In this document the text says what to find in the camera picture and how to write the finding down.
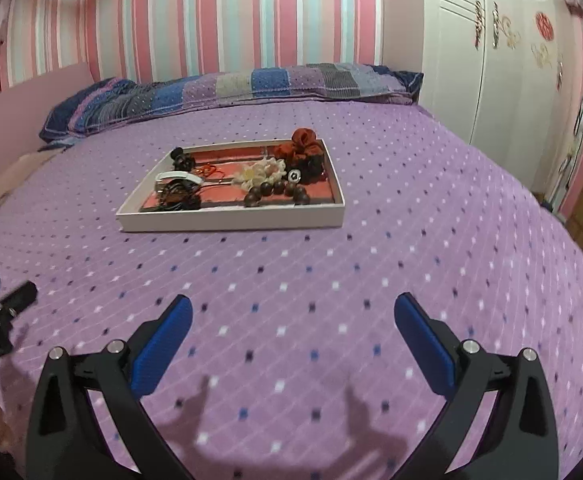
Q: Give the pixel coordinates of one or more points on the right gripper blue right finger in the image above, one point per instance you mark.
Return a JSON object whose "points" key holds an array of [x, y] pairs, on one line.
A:
{"points": [[436, 350]]}

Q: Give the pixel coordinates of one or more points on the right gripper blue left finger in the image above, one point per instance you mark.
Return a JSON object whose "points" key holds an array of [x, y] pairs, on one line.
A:
{"points": [[154, 345]]}

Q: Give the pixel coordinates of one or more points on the black fabric scrunchie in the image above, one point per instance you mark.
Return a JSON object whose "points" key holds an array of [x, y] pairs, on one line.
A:
{"points": [[311, 169]]}

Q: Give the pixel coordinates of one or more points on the purple patterned bedspread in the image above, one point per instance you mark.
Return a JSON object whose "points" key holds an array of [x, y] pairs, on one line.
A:
{"points": [[293, 368]]}

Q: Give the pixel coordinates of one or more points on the pink headboard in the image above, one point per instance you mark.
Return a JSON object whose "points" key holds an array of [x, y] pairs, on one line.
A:
{"points": [[25, 107]]}

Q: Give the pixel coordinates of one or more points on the white tray brick-pattern lining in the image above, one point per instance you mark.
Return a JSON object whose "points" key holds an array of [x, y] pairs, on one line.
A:
{"points": [[222, 206]]}

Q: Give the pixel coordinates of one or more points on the black hair clip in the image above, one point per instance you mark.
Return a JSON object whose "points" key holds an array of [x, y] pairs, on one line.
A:
{"points": [[182, 161]]}

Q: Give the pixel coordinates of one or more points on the patchwork striped pillow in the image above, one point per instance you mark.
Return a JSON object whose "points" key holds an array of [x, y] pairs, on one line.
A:
{"points": [[116, 102]]}

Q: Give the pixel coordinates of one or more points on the orange fabric scrunchie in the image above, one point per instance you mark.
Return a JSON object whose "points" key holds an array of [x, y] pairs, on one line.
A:
{"points": [[302, 146]]}

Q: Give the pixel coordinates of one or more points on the white wardrobe with decals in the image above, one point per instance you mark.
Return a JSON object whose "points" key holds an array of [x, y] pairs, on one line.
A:
{"points": [[500, 75]]}

